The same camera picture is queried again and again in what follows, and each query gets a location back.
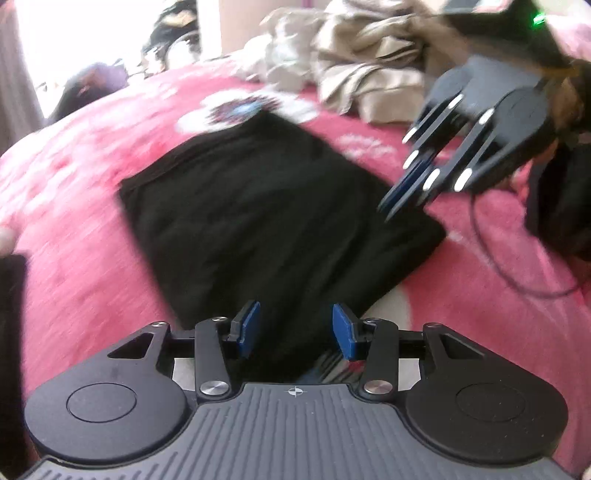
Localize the wheelchair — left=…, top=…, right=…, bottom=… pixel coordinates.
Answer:
left=140, top=0, right=205, bottom=75

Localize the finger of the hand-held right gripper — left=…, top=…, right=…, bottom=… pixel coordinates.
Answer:
left=386, top=126, right=491, bottom=221
left=379, top=94, right=493, bottom=211

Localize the beige zip jacket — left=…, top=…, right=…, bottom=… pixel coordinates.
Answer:
left=313, top=0, right=463, bottom=124

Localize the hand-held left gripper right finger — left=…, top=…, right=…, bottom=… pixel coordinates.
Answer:
left=331, top=302, right=486, bottom=400

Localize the grey curtain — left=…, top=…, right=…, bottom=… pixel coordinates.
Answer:
left=0, top=0, right=48, bottom=154

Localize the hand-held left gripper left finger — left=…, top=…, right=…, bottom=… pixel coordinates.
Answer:
left=107, top=300, right=263, bottom=402

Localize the black cable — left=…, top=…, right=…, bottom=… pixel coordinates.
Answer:
left=468, top=191, right=581, bottom=297

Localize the pink floral blanket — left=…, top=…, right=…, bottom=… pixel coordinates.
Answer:
left=0, top=59, right=591, bottom=480

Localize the black t-shirt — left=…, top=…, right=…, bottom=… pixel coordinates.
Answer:
left=117, top=111, right=449, bottom=385

